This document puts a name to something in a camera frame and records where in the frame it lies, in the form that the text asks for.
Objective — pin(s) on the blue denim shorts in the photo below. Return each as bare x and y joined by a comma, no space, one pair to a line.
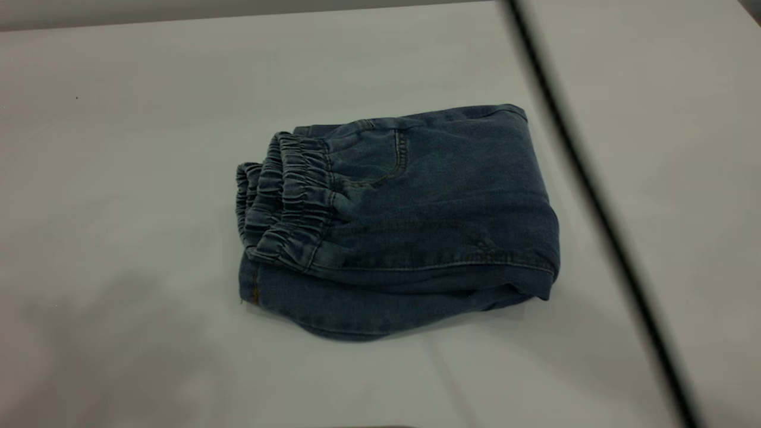
416,226

